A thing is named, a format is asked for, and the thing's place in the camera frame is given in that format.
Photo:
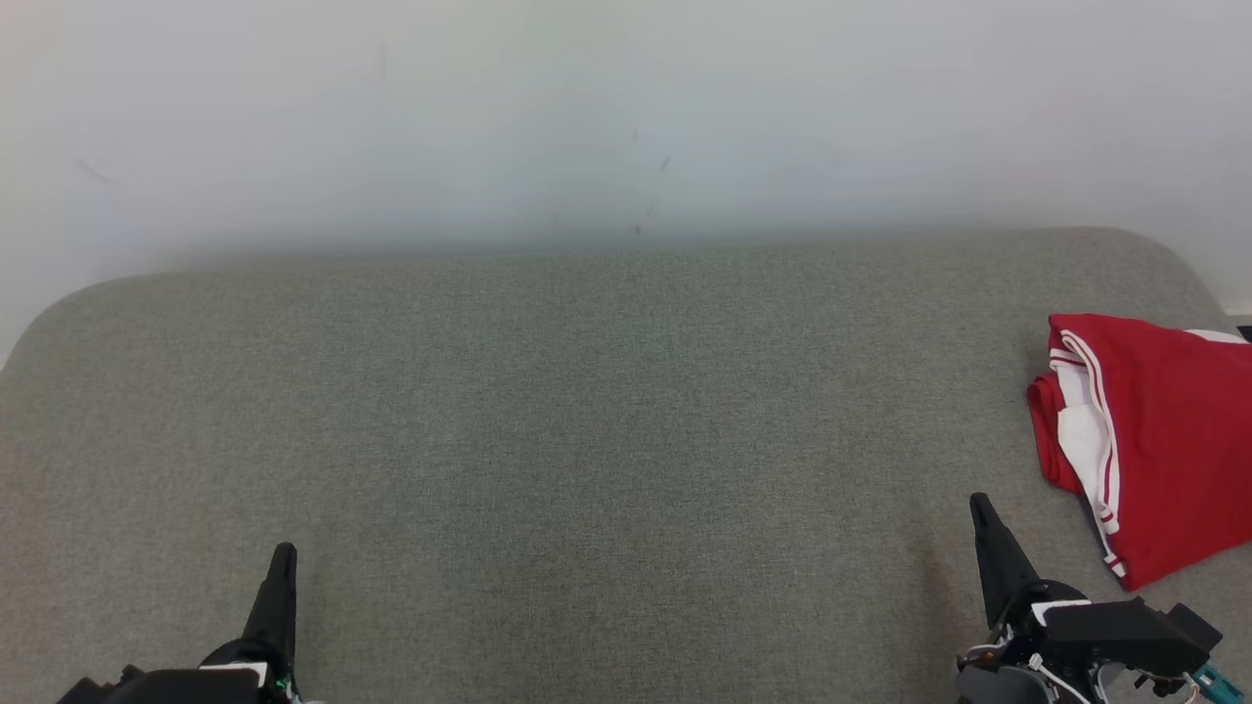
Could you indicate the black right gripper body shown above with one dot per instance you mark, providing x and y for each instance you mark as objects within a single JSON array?
[{"x": 1017, "y": 636}]

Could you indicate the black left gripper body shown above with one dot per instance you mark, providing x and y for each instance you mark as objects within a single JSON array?
[{"x": 186, "y": 687}]

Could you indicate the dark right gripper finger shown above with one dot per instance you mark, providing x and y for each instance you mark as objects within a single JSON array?
[
  {"x": 1007, "y": 557},
  {"x": 986, "y": 577}
]

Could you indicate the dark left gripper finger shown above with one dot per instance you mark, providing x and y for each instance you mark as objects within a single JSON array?
[
  {"x": 266, "y": 606},
  {"x": 290, "y": 616}
]

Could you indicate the red basketball jersey shirt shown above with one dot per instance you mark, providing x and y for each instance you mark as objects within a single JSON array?
[{"x": 1174, "y": 440}]

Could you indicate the grey fabric sofa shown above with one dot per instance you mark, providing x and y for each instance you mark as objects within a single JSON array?
[{"x": 587, "y": 440}]

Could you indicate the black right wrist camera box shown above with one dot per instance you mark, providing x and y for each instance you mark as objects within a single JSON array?
[{"x": 1125, "y": 636}]

